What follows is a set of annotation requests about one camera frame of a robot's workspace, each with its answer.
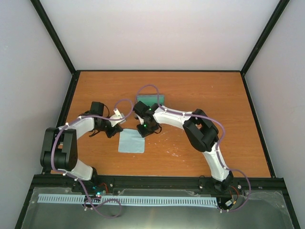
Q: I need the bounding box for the metal front plate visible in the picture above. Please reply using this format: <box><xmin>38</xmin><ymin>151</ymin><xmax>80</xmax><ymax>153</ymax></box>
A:
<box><xmin>21</xmin><ymin>188</ymin><xmax>293</xmax><ymax>229</ymax></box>

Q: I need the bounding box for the light blue cleaning cloth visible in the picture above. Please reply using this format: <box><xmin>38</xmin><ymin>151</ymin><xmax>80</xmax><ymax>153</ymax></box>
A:
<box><xmin>118</xmin><ymin>129</ymin><xmax>145</xmax><ymax>154</ymax></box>

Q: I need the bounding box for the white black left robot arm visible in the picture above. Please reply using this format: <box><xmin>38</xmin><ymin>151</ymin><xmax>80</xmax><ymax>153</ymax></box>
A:
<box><xmin>40</xmin><ymin>102</ymin><xmax>126</xmax><ymax>192</ymax></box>

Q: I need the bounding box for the black mounting rail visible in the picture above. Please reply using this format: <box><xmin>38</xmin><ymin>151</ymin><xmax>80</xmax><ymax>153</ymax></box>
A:
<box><xmin>32</xmin><ymin>174</ymin><xmax>285</xmax><ymax>194</ymax></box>

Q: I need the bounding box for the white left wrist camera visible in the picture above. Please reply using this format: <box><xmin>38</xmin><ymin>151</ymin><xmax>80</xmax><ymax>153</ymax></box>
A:
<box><xmin>110</xmin><ymin>108</ymin><xmax>126</xmax><ymax>127</ymax></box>

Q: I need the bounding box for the light blue cable duct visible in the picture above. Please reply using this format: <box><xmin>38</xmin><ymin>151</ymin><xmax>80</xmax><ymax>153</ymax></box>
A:
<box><xmin>37</xmin><ymin>194</ymin><xmax>217</xmax><ymax>208</ymax></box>

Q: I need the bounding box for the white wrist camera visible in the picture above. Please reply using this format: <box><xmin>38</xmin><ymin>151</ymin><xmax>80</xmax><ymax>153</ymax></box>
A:
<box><xmin>134</xmin><ymin>114</ymin><xmax>144</xmax><ymax>124</ymax></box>
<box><xmin>110</xmin><ymin>108</ymin><xmax>126</xmax><ymax>127</ymax></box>

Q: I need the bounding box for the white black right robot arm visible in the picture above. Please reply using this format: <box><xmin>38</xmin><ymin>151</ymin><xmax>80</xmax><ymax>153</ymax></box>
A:
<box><xmin>133</xmin><ymin>101</ymin><xmax>234</xmax><ymax>193</ymax></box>

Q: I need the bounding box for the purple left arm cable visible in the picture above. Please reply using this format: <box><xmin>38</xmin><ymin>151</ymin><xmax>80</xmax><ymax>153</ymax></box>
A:
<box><xmin>51</xmin><ymin>99</ymin><xmax>134</xmax><ymax>218</ymax></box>

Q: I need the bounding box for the black enclosure frame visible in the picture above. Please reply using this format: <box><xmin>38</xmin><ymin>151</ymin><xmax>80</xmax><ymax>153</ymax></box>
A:
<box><xmin>14</xmin><ymin>0</ymin><xmax>301</xmax><ymax>229</ymax></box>

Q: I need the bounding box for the teal glasses case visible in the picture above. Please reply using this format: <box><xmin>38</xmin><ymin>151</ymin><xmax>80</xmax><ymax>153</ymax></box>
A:
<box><xmin>136</xmin><ymin>94</ymin><xmax>165</xmax><ymax>106</ymax></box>

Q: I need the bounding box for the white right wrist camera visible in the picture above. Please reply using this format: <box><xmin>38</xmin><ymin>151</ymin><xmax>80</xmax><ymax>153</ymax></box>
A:
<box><xmin>134</xmin><ymin>114</ymin><xmax>144</xmax><ymax>124</ymax></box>

